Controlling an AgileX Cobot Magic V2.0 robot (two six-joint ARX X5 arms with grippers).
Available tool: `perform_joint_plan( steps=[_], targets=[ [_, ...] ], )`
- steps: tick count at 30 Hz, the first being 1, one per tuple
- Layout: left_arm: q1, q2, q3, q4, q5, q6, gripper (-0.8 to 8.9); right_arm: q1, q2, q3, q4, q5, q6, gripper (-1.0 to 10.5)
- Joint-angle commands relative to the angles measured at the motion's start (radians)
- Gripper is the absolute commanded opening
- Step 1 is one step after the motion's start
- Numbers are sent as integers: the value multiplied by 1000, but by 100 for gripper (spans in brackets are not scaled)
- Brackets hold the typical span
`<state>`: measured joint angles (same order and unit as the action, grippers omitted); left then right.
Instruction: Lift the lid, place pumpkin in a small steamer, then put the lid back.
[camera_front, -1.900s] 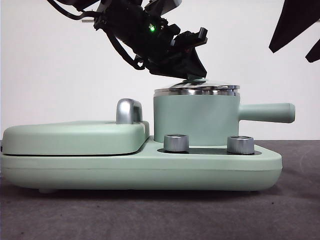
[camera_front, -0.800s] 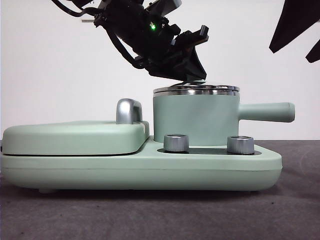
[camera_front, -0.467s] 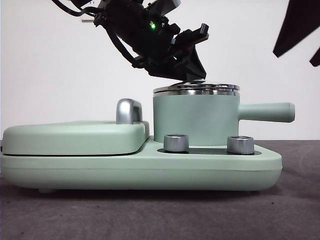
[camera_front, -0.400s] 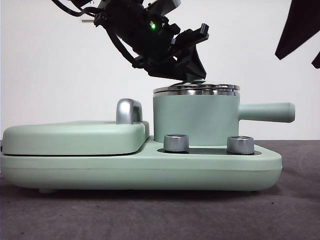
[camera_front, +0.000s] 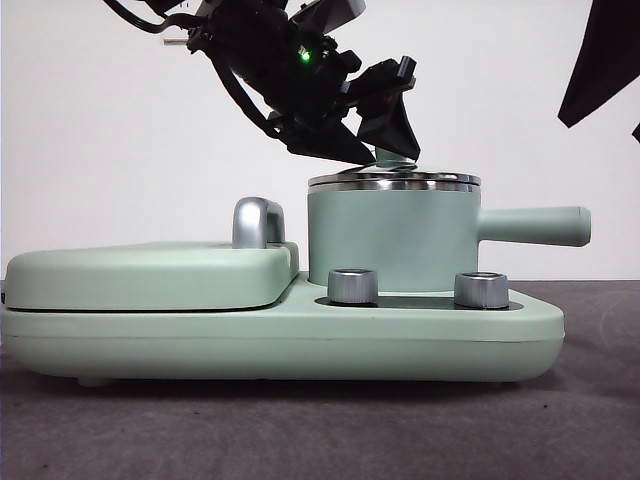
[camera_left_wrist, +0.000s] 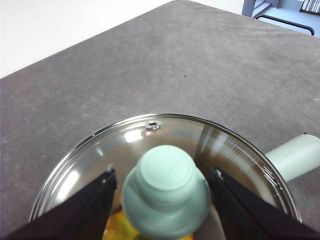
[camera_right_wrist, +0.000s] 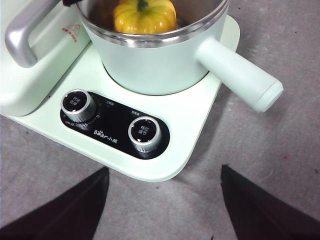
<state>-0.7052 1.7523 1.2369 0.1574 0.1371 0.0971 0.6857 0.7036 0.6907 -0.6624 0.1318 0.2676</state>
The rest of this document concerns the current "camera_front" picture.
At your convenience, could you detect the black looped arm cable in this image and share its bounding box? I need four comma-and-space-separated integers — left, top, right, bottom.
102, 0, 194, 36

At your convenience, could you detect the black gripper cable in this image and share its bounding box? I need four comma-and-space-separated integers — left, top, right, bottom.
212, 57, 291, 146

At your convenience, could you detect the glass lid with green knob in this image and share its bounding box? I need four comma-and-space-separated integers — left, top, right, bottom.
307, 145, 482, 185

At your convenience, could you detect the mint green breakfast machine base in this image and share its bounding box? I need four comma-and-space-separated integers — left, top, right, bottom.
0, 269, 567, 389

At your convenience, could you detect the mint green pot with handle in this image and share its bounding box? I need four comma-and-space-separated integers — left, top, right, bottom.
305, 182, 593, 294

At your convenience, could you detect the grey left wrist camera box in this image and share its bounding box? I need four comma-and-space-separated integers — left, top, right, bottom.
292, 0, 368, 32

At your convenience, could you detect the mint green hinged grill cover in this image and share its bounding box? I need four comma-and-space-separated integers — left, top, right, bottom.
4, 241, 302, 312

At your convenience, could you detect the silver control knob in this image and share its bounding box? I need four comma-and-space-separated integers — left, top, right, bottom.
453, 271, 511, 308
327, 268, 380, 305

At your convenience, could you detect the silver grill cover handle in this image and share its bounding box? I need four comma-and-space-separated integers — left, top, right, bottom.
232, 197, 288, 250

